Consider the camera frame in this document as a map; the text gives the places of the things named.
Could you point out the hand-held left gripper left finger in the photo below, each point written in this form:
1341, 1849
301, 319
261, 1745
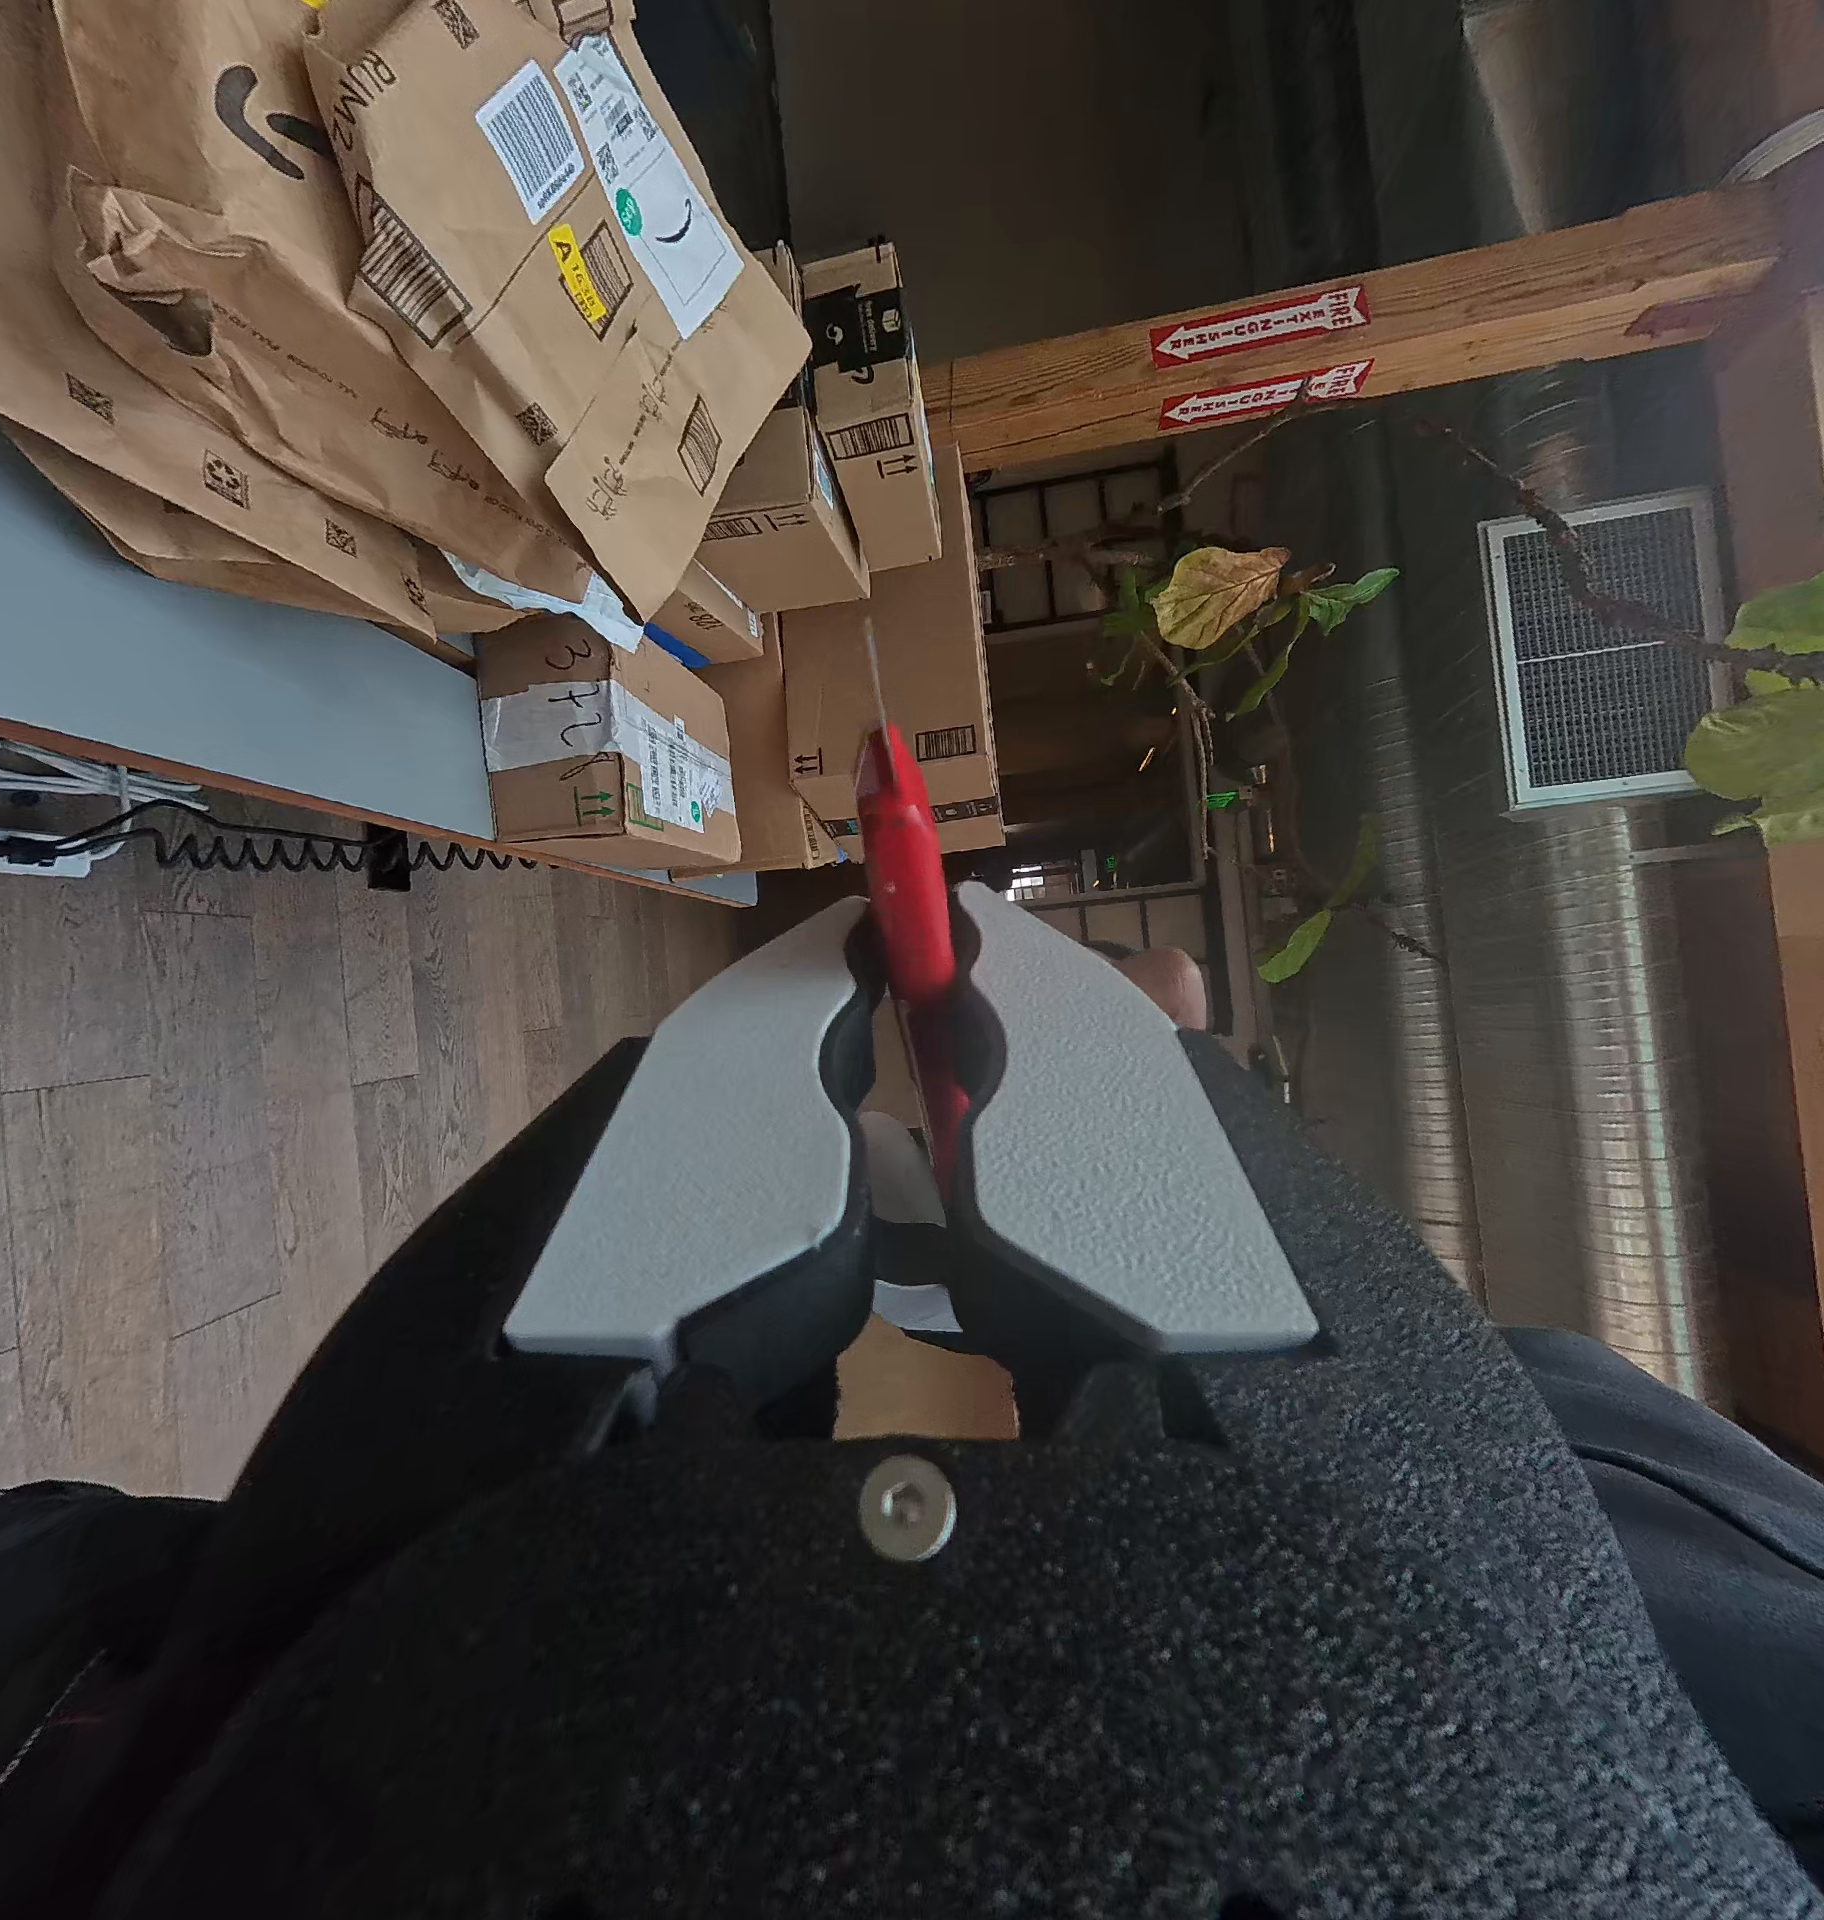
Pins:
687, 1156

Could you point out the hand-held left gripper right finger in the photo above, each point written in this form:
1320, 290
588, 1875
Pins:
1136, 1156

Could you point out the red box cutter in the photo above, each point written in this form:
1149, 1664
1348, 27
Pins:
906, 871

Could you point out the grey desk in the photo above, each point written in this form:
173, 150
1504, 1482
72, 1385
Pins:
177, 645

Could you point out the person's right hand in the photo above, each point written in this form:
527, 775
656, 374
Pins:
1168, 982

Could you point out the taped handwritten cardboard box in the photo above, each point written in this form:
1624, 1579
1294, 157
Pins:
521, 798

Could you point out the plain cardboard box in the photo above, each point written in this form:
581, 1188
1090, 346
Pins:
756, 751

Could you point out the small flat cardboard box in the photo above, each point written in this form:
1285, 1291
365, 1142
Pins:
702, 606

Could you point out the large cardboard box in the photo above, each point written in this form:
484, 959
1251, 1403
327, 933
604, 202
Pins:
935, 631

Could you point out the leafy potted plant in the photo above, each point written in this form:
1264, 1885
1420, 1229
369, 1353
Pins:
1221, 591

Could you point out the white plastic mailer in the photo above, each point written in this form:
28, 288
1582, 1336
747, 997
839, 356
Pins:
551, 601

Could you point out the medium cardboard box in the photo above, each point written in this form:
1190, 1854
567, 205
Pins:
776, 510

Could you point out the black-framed grid window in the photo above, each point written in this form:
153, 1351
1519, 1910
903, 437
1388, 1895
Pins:
1048, 510

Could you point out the white air vent grille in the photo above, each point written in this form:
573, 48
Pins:
1602, 661

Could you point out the black-labelled cardboard box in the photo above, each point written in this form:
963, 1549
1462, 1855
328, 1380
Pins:
881, 501

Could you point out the person's black jacket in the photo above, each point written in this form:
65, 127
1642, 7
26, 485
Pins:
1723, 1575

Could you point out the white power strip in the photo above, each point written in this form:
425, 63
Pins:
26, 851

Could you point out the red arrow sticker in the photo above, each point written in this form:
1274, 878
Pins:
1256, 326
1266, 396

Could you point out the black fabric with red print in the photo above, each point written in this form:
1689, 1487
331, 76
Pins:
42, 1650

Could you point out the metal air duct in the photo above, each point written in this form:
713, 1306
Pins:
1452, 1051

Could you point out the wooden post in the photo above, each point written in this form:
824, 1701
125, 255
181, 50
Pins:
1527, 301

